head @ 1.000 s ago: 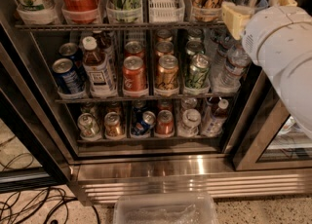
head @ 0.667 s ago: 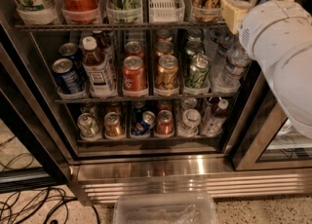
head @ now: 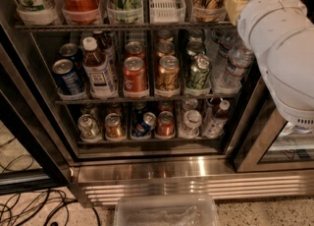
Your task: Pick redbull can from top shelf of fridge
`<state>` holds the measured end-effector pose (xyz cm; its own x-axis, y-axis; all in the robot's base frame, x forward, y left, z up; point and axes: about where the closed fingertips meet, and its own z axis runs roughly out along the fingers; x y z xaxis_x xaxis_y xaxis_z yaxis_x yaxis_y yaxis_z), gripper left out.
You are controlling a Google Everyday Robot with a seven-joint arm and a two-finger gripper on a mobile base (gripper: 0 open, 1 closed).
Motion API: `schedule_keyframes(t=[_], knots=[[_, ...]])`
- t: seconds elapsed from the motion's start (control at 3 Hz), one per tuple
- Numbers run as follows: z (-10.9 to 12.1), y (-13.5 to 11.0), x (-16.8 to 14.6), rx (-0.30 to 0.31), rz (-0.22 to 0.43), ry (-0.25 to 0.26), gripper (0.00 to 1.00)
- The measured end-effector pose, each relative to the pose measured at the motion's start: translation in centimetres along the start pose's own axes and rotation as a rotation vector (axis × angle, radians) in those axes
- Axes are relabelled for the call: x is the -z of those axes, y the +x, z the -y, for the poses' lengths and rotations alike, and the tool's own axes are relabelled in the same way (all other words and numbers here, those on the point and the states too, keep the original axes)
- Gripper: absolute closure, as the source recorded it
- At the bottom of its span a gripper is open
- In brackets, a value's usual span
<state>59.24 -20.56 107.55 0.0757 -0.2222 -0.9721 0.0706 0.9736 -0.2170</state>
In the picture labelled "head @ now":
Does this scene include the red Coke can bottom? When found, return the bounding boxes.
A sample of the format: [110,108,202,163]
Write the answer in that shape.
[157,111,175,137]

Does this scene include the tea bottle bottom shelf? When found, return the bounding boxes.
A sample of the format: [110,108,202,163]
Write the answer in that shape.
[202,100,231,139]

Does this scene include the green white can bottom left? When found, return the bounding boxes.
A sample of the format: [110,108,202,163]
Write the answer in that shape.
[78,114,100,140]

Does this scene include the stainless fridge body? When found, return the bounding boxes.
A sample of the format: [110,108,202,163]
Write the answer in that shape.
[0,0,313,206]

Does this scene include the tea bottle white cap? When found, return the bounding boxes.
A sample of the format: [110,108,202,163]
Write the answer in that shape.
[82,36,116,92]

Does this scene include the glass fridge door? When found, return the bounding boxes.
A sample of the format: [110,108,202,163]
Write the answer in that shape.
[0,45,70,195]
[234,79,314,172]

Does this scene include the blue Pepsi can bottom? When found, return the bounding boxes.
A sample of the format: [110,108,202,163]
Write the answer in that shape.
[131,112,157,138]

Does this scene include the blue Pepsi can rear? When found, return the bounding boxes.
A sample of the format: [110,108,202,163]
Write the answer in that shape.
[59,43,82,69]

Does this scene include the red Coke can middle rear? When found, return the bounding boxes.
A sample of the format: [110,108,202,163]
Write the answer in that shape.
[125,41,145,59]

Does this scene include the clear water bottle rear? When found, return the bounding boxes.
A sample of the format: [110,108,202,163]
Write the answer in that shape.
[212,28,240,73]

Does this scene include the right glass fridge door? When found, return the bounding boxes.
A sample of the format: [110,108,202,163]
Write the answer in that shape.
[234,79,314,172]

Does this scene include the blue Pepsi can front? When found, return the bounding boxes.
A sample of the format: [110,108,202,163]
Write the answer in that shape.
[52,59,84,95]

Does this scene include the red coke can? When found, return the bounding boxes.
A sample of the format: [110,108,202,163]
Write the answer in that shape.
[124,57,147,92]
[125,41,145,59]
[157,111,175,137]

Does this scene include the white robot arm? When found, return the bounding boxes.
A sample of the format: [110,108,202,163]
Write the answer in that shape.
[224,0,314,128]

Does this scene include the orange LaCroix can middle front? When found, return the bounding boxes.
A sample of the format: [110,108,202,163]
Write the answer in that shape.
[156,56,180,91]

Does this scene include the orange LaCroix can middle rear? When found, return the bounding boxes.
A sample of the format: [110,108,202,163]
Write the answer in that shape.
[156,41,175,59]

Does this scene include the black floor cables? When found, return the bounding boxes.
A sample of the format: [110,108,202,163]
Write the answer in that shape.
[0,135,102,226]

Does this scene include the clear water bottle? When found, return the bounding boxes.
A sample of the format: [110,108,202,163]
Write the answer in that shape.
[212,28,240,73]
[222,42,254,88]
[180,110,202,139]

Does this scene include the left glass fridge door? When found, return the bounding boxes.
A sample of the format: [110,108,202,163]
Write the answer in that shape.
[0,45,70,195]

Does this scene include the red Coke can middle front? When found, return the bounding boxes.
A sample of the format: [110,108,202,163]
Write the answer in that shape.
[124,57,147,92]

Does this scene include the green LaCroix can middle front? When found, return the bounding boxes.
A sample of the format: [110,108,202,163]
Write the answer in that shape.
[186,54,211,89]

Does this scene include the green LaCroix can middle rear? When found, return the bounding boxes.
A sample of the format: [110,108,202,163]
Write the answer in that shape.
[186,40,206,56]

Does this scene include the orange can bottom shelf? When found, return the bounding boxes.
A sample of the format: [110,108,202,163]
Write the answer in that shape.
[105,113,125,139]

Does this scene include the blue pepsi can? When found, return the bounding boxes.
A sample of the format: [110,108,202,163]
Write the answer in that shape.
[131,112,157,138]
[59,43,82,69]
[52,59,84,95]

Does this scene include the clear water bottle front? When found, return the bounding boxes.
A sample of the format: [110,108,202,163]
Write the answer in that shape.
[222,42,254,88]

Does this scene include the clear water bottle bottom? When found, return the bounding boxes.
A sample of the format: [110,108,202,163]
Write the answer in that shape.
[180,110,202,139]

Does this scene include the clear plastic bin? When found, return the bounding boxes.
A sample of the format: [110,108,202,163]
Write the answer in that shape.
[114,195,221,226]

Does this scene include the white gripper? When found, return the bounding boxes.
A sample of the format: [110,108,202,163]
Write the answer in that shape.
[224,0,313,55]

